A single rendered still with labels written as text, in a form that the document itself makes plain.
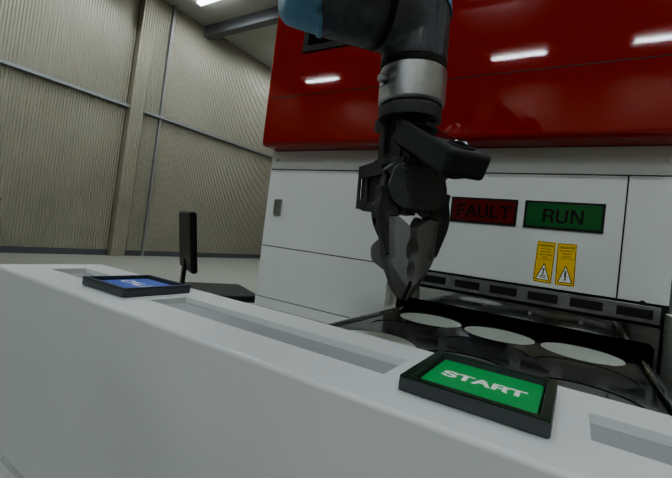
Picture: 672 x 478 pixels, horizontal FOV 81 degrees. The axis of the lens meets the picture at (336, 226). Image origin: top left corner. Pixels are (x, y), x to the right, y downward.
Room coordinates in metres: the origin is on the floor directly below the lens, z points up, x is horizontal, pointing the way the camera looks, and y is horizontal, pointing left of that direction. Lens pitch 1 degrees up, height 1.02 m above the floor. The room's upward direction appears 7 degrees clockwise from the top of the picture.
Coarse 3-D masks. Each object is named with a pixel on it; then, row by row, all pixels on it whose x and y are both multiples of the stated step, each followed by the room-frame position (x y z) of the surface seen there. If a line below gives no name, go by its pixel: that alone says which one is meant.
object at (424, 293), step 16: (432, 288) 0.76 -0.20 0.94; (384, 304) 0.81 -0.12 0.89; (448, 304) 0.74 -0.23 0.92; (464, 304) 0.73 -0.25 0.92; (480, 304) 0.71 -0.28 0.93; (496, 304) 0.70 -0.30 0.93; (512, 304) 0.68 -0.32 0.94; (544, 320) 0.66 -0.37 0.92; (560, 320) 0.64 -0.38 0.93; (576, 320) 0.63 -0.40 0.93; (592, 320) 0.62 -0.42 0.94; (608, 320) 0.61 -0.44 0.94; (624, 336) 0.60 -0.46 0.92; (640, 336) 0.59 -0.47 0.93; (656, 336) 0.58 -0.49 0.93; (656, 352) 0.58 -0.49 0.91; (656, 368) 0.58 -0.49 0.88
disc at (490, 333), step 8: (464, 328) 0.62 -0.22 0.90; (472, 328) 0.63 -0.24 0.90; (480, 328) 0.64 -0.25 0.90; (488, 328) 0.65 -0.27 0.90; (480, 336) 0.58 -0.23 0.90; (488, 336) 0.58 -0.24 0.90; (496, 336) 0.59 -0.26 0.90; (504, 336) 0.60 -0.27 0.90; (512, 336) 0.60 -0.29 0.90; (520, 336) 0.61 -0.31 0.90; (520, 344) 0.56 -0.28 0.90; (528, 344) 0.56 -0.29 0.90
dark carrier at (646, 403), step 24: (408, 312) 0.70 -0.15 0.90; (408, 336) 0.52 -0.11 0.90; (432, 336) 0.54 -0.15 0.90; (456, 336) 0.56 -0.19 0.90; (528, 336) 0.62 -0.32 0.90; (480, 360) 0.45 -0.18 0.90; (504, 360) 0.46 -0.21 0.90; (528, 360) 0.47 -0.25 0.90; (552, 360) 0.49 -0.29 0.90; (576, 360) 0.50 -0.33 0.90; (624, 360) 0.53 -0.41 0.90; (576, 384) 0.40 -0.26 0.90; (600, 384) 0.41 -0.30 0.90; (624, 384) 0.42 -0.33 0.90; (648, 384) 0.43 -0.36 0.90; (648, 408) 0.36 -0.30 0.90
